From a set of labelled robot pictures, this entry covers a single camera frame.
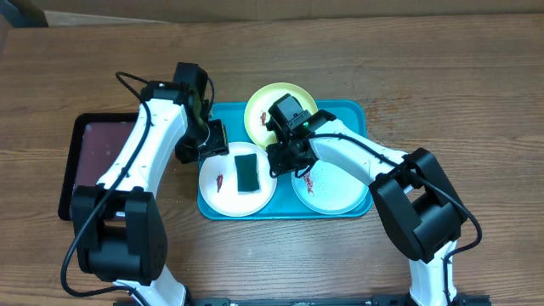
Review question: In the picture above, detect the white plate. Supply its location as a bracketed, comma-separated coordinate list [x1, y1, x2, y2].
[198, 142, 277, 218]

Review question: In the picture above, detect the green scrubbing sponge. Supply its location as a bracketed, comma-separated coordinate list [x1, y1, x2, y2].
[235, 153, 260, 193]

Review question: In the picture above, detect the yellow plate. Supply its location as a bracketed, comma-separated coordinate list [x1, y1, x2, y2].
[244, 82, 318, 150]

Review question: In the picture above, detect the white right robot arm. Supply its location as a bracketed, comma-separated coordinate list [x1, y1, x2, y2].
[265, 110, 467, 305]

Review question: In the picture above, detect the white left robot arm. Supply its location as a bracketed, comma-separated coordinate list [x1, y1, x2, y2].
[60, 79, 229, 305]

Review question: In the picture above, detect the black tray of brown water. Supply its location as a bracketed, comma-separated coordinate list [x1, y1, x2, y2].
[58, 113, 138, 221]

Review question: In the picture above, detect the light blue plate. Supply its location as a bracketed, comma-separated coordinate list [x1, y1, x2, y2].
[292, 161, 371, 217]

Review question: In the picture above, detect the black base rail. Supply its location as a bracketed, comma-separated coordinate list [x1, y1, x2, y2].
[112, 293, 492, 306]

